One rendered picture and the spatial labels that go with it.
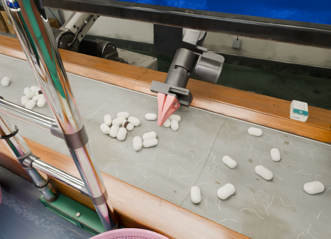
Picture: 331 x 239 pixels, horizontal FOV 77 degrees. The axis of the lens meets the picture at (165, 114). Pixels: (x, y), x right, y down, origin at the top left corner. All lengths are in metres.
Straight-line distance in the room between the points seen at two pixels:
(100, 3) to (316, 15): 0.22
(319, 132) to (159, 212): 0.43
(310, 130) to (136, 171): 0.43
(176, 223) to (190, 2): 0.32
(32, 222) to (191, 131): 0.40
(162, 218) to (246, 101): 0.40
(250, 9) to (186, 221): 0.31
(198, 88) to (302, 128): 0.29
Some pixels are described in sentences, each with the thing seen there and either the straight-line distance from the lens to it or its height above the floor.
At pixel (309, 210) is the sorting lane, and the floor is 0.74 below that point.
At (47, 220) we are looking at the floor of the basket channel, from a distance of 0.54.
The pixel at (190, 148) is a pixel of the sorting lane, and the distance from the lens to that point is 0.50.
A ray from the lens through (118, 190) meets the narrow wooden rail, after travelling 0.41.
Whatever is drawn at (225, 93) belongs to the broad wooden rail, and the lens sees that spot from 0.65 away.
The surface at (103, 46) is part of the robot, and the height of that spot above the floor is 0.64.
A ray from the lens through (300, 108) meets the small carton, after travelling 0.64.
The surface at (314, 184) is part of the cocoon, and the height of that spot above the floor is 0.76.
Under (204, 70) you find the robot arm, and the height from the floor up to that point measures 0.87.
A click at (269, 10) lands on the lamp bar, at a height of 1.07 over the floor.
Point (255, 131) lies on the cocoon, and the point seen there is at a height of 0.76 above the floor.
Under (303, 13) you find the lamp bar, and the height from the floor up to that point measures 1.07.
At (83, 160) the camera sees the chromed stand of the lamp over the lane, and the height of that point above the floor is 0.93.
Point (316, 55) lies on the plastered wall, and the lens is 2.66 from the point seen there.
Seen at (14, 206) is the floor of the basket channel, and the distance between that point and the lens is 0.59.
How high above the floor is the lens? 1.11
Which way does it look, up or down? 40 degrees down
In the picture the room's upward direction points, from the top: straight up
